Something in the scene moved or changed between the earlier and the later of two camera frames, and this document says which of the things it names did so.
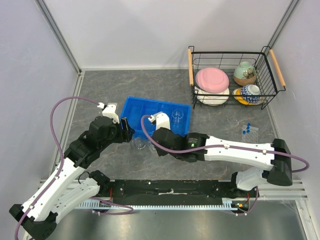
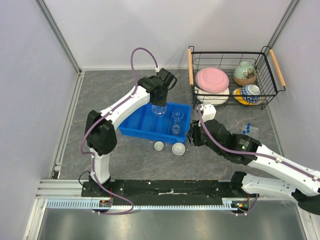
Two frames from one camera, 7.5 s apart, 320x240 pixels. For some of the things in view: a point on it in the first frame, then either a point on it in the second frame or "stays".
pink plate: [212, 79] stays
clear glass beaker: [177, 114] stays
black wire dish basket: [234, 79] stays
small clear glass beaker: [152, 147] -> [176, 129]
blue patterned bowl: [250, 93] stays
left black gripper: [127, 132] -> [163, 102]
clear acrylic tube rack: [251, 137] stays
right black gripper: [160, 152] -> [193, 134]
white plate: [212, 99] stays
